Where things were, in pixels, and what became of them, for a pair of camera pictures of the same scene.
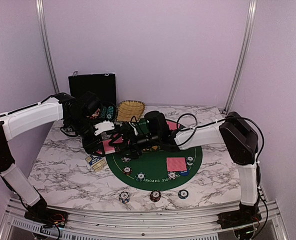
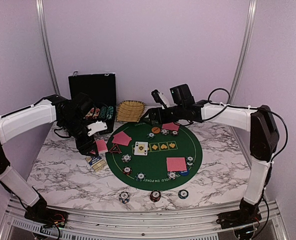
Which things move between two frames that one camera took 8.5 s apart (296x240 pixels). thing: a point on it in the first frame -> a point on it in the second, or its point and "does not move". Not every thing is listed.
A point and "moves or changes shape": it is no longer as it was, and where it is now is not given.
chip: x=171 y=175 does not move
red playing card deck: x=108 y=149 moves or changes shape
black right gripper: x=127 y=136 -> x=151 y=112
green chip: x=189 y=160 does not move
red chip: x=127 y=170 does not move
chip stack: x=126 y=159 does not move
